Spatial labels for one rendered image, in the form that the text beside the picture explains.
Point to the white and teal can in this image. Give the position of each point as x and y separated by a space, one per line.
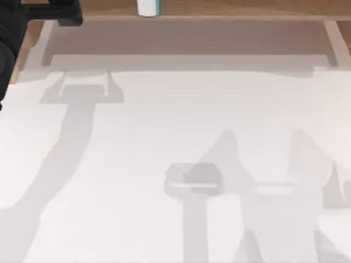
148 7

